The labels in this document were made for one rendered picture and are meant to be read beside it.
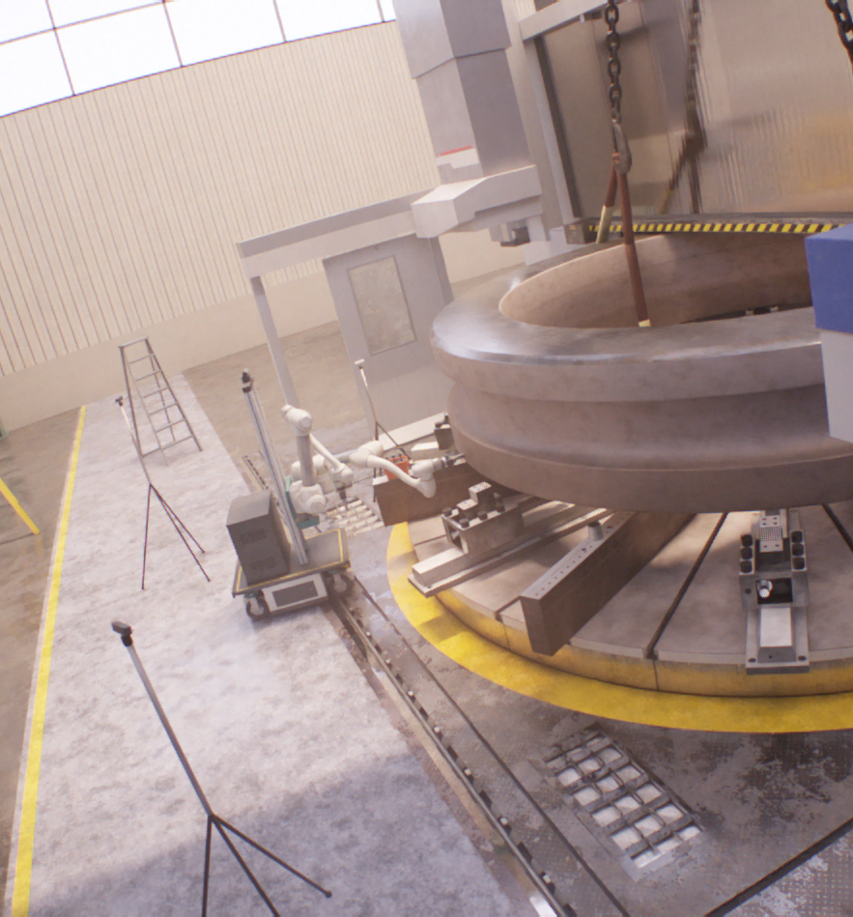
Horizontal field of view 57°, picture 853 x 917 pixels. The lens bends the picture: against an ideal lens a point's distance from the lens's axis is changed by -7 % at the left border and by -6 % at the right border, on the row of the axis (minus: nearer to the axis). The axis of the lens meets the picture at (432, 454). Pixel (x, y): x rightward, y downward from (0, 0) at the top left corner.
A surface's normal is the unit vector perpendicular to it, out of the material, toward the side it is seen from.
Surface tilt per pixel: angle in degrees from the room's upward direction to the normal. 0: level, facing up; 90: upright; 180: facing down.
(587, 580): 90
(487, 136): 90
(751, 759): 0
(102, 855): 0
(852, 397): 90
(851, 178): 90
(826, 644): 0
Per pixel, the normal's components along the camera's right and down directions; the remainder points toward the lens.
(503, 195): 0.36, 0.22
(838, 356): -0.90, 0.34
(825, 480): -0.23, 0.38
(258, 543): 0.14, 0.30
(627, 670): -0.56, 0.41
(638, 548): 0.71, 0.06
